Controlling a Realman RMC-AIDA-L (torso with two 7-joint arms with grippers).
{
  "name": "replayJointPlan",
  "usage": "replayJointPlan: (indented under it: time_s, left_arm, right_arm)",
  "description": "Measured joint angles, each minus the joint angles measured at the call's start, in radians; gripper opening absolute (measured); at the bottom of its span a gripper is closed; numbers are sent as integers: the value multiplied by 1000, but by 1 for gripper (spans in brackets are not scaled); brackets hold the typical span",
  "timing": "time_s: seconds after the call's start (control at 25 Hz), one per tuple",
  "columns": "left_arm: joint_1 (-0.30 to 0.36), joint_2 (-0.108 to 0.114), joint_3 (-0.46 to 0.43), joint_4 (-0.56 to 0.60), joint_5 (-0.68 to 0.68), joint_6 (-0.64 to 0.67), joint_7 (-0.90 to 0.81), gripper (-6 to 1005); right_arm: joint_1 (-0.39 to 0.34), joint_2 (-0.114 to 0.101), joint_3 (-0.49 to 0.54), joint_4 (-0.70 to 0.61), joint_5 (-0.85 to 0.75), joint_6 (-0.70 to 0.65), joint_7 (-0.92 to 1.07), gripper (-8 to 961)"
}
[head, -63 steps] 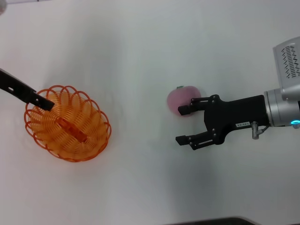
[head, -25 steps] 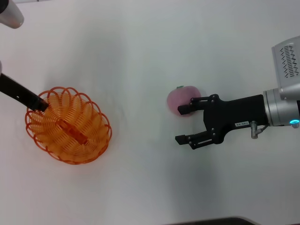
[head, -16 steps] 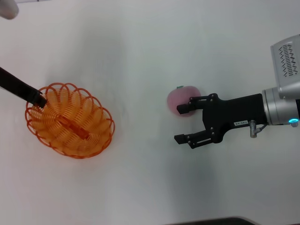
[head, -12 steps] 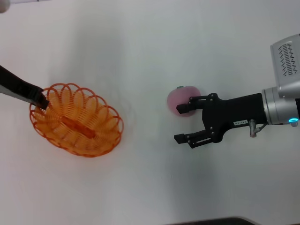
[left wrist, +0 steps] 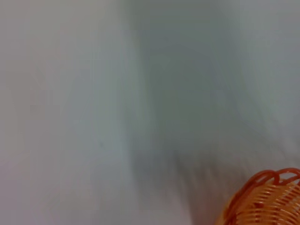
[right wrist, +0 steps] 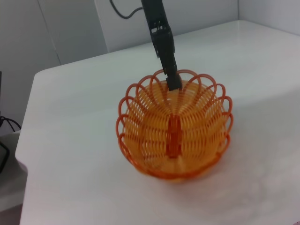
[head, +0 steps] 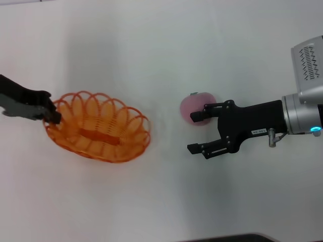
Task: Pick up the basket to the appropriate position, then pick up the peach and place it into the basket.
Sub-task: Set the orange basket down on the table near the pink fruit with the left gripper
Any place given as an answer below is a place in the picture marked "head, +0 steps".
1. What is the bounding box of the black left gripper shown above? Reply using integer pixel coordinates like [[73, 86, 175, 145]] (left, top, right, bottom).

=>
[[0, 74, 62, 125]]

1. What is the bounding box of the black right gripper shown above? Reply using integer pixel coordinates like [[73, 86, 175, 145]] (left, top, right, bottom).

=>
[[187, 99, 288, 160]]

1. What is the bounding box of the pink plush peach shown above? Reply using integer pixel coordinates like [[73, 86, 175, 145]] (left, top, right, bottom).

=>
[[180, 91, 218, 126]]

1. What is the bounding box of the orange plastic wire basket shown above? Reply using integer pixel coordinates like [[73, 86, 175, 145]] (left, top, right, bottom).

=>
[[43, 90, 152, 164]]

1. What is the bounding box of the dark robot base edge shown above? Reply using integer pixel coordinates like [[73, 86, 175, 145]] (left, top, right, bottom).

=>
[[176, 233, 278, 242]]

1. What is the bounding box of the silver cable connector plug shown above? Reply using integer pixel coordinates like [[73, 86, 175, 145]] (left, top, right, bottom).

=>
[[267, 128, 288, 147]]

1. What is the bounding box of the silver vented wrist camera box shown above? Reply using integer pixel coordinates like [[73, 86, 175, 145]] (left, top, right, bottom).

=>
[[290, 35, 323, 105]]

